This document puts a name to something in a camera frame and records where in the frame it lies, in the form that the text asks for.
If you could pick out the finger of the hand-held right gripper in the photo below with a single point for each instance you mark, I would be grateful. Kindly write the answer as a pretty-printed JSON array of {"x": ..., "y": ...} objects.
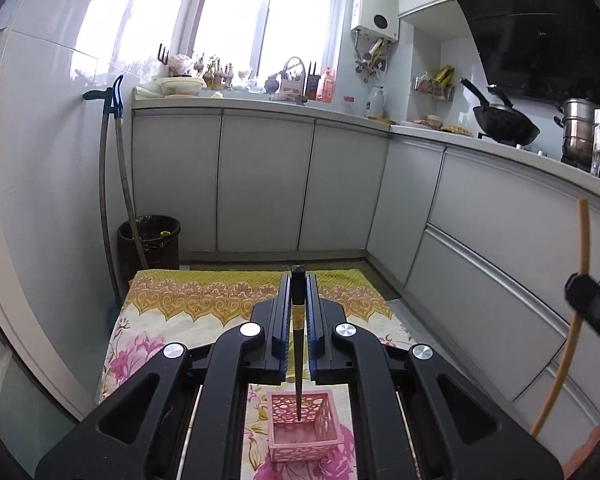
[{"x": 592, "y": 312}]

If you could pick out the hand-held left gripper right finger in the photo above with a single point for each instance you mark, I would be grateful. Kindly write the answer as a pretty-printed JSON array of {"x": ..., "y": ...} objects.
[{"x": 312, "y": 360}]

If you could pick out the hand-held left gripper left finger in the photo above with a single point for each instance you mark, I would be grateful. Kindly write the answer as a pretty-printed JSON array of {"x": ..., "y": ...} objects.
[{"x": 281, "y": 360}]

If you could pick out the black chopstick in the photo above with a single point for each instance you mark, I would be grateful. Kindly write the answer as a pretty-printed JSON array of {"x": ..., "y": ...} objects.
[{"x": 298, "y": 290}]

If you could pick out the pink perforated basket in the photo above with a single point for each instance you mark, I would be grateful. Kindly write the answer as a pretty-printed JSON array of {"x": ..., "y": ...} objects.
[{"x": 302, "y": 439}]

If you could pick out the floral cloth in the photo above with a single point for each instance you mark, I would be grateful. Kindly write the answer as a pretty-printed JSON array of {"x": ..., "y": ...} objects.
[{"x": 180, "y": 320}]

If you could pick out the dark trash bin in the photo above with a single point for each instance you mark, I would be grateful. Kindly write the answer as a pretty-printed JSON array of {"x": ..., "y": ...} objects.
[{"x": 155, "y": 255}]

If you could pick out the white kitchen cabinets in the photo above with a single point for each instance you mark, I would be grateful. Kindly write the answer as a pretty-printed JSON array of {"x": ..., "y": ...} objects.
[{"x": 265, "y": 185}]

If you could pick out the steel stock pot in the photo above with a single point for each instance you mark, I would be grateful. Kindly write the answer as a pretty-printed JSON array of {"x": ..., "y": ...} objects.
[{"x": 577, "y": 135}]

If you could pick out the black wok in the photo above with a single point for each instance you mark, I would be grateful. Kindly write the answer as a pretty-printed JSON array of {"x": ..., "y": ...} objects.
[{"x": 505, "y": 127}]

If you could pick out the plate of food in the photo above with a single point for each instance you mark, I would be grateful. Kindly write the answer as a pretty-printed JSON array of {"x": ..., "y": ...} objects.
[{"x": 425, "y": 122}]

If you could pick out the red capped jar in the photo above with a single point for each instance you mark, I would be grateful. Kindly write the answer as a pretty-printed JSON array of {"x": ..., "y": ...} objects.
[{"x": 348, "y": 106}]

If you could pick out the black antenna device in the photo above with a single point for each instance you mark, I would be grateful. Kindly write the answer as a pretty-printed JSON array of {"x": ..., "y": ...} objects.
[{"x": 313, "y": 87}]

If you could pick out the orange package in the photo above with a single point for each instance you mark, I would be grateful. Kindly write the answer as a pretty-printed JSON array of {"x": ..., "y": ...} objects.
[{"x": 326, "y": 87}]

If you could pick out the dark teapot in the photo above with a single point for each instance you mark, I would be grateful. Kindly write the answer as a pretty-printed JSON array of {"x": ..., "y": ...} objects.
[{"x": 272, "y": 85}]

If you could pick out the black range hood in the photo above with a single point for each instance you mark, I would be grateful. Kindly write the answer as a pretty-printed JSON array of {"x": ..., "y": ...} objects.
[{"x": 530, "y": 35}]

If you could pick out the cream basin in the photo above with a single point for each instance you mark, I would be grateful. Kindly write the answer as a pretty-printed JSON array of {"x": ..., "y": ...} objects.
[{"x": 180, "y": 87}]

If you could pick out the row of small plants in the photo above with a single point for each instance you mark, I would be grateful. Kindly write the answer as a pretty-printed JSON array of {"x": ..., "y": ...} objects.
[{"x": 215, "y": 75}]

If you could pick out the water heater pipes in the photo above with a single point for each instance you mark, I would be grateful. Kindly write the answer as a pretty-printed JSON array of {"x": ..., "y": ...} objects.
[{"x": 367, "y": 60}]

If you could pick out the wooden pole with blue clip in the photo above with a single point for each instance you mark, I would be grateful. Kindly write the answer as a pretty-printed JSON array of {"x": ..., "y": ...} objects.
[{"x": 116, "y": 102}]

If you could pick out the kitchen window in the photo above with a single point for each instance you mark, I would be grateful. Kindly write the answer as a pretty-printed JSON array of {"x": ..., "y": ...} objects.
[{"x": 300, "y": 10}]

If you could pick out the white water heater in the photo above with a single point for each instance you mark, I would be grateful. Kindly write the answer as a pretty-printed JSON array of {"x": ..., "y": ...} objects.
[{"x": 372, "y": 0}]

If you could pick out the wall spice rack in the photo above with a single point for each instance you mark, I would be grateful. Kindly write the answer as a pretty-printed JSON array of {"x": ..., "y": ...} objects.
[{"x": 435, "y": 87}]

